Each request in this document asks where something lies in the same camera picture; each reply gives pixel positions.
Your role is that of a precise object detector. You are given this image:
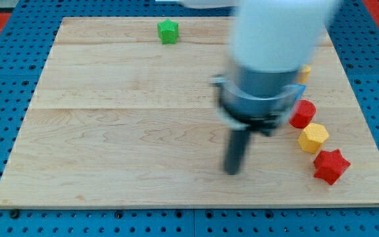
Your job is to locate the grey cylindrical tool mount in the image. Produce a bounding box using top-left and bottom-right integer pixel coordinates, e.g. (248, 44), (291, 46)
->
(211, 61), (306, 136)

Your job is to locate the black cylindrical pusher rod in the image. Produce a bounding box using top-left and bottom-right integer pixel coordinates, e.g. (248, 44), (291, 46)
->
(224, 130), (251, 175)

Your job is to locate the yellow block behind arm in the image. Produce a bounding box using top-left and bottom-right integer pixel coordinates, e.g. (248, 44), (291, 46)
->
(297, 65), (311, 84)

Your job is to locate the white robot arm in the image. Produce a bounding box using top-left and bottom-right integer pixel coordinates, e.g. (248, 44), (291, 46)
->
(181, 0), (340, 175)

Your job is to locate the red star block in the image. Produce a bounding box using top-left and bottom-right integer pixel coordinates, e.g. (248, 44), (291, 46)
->
(313, 149), (351, 186)

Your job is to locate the green star block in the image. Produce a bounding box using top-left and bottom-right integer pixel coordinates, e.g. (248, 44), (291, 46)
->
(157, 19), (179, 44)

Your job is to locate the light wooden board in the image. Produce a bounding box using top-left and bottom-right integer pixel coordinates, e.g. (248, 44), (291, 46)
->
(0, 17), (379, 209)

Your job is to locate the red cylinder block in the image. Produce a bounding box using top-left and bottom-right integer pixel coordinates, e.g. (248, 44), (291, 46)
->
(289, 99), (316, 128)

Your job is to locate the yellow hexagon block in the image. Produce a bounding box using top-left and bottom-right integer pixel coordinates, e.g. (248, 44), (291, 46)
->
(297, 123), (330, 153)

